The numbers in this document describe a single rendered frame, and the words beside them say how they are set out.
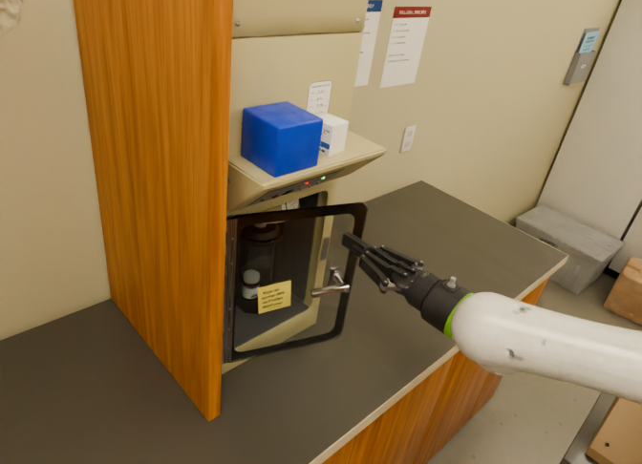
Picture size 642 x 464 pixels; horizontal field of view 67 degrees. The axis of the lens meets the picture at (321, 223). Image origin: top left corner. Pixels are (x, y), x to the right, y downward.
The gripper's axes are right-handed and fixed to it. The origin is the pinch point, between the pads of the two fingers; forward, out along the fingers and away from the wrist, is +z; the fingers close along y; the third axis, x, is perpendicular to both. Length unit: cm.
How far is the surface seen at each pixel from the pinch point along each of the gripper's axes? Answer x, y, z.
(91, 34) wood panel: -34, 33, 46
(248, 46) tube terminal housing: -38.9, 20.6, 13.7
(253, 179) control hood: -19.8, 24.8, 5.0
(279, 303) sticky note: 15.9, 12.7, 8.3
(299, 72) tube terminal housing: -33.8, 9.0, 13.7
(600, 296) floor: 131, -259, -15
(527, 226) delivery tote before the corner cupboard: 100, -243, 42
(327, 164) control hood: -20.1, 9.9, 2.7
